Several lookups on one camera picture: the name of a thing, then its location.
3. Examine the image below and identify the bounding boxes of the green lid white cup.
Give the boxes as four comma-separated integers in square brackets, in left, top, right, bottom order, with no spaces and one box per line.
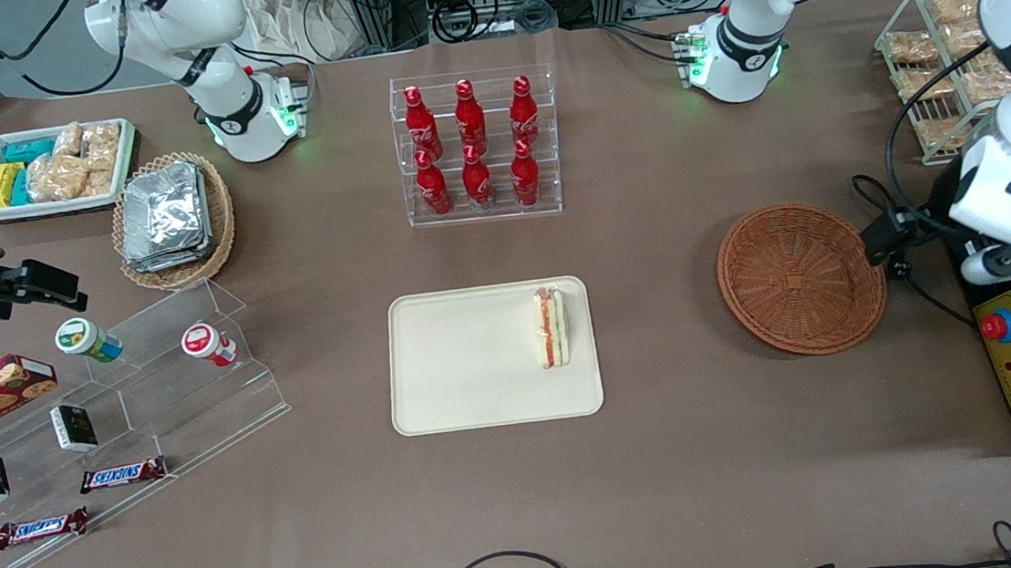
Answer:
[53,313,125,368]

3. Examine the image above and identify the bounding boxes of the black cable with plug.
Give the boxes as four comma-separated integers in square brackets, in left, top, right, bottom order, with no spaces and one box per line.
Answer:
[885,251,977,336]

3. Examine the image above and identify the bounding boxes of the clear rice cracker bag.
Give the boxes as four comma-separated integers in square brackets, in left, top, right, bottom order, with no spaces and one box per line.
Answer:
[80,122,125,173]
[80,168,118,200]
[49,121,86,160]
[25,151,93,205]

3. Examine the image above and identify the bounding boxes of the snickers chocolate bar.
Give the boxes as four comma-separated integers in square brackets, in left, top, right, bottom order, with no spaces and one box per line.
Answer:
[0,506,91,551]
[77,456,169,495]

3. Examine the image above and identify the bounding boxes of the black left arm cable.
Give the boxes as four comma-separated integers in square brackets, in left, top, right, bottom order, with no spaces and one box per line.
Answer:
[840,36,1007,220]

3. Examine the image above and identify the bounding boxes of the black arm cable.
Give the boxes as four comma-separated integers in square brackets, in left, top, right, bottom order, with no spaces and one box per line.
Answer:
[0,0,132,102]
[840,36,1007,220]

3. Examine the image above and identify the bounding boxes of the bagged fried snack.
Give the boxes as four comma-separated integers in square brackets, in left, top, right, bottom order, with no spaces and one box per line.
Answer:
[929,18,990,63]
[915,113,975,153]
[954,64,1011,107]
[884,28,932,68]
[897,65,957,106]
[924,0,991,26]

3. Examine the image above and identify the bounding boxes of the stack of foil containers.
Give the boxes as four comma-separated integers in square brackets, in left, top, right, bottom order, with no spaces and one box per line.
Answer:
[117,160,217,275]

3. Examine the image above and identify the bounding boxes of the black coiled cable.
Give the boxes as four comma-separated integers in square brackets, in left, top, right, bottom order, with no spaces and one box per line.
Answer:
[428,0,482,46]

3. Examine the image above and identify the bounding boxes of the brown table cover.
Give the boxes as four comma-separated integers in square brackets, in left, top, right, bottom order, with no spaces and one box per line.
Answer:
[0,0,1011,568]

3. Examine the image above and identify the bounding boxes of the yellow snack packet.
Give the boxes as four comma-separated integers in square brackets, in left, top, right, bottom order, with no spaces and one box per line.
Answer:
[0,161,29,209]

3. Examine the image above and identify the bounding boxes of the clear acrylic bottle rack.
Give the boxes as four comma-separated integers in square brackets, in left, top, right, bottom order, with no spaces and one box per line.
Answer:
[387,63,566,230]

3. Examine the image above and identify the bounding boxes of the red emergency stop button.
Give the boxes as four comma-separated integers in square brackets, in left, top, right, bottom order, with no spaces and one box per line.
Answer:
[978,305,1011,346]

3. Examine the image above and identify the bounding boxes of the oval light wicker basket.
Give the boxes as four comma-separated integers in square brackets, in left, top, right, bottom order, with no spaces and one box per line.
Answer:
[106,147,241,296]

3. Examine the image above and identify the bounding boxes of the white wire basket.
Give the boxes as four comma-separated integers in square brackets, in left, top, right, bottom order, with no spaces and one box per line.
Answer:
[870,0,1011,171]

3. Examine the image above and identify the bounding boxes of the clear acrylic stepped display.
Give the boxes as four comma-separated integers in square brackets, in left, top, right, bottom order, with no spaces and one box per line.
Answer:
[0,272,304,568]

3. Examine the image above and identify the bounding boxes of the red lid white cup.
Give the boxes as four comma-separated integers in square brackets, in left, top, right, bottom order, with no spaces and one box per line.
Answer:
[180,320,239,372]

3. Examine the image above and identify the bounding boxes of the beige cloth bag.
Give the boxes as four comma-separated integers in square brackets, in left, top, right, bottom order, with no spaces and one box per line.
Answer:
[241,0,377,69]

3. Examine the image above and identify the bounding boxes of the black left base cables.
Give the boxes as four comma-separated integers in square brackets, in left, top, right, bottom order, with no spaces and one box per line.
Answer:
[600,14,697,70]

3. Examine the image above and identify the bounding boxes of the black right base cable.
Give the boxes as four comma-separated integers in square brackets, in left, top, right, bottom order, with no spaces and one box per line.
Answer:
[228,36,319,117]

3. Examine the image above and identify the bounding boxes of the beige plastic tray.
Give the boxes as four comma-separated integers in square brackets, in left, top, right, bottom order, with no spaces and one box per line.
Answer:
[380,274,607,439]

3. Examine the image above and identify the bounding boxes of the triangle sandwich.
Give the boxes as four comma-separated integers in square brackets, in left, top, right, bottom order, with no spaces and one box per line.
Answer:
[531,284,573,372]

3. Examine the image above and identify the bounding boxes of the round brown wicker basket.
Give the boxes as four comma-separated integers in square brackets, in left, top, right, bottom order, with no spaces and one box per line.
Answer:
[711,194,893,365]

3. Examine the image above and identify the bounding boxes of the red cola bottle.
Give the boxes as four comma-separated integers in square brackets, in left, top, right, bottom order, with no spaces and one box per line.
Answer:
[413,147,454,218]
[452,77,490,153]
[459,142,496,212]
[507,74,542,145]
[508,138,543,209]
[402,82,444,159]

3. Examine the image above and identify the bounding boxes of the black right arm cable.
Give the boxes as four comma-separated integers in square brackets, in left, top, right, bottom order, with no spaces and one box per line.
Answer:
[0,0,132,102]

